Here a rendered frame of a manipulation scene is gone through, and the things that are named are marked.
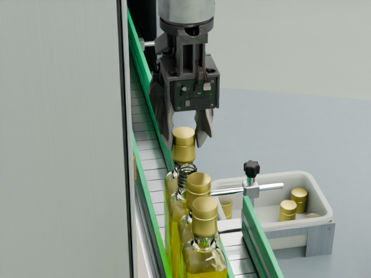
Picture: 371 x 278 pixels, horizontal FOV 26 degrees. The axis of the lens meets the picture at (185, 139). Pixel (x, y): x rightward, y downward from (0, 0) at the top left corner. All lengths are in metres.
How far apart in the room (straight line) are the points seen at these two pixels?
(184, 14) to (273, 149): 0.97
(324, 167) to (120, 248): 1.46
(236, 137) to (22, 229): 1.57
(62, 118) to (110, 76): 0.03
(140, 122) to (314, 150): 0.44
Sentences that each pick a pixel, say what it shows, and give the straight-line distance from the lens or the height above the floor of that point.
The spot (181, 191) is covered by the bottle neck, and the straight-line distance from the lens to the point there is 1.18.
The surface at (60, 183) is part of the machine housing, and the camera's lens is 0.43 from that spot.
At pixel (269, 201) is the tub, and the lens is 1.72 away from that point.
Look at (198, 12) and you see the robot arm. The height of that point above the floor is 1.40.
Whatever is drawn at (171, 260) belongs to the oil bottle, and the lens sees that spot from 1.25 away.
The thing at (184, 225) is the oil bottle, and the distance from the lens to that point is 1.15.
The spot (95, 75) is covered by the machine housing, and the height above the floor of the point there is 1.61.
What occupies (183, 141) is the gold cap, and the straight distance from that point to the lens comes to 1.16.
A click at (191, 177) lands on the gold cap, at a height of 1.16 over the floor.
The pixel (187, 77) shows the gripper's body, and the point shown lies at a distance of 1.04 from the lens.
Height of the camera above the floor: 1.80
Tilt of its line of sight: 32 degrees down
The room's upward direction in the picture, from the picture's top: straight up
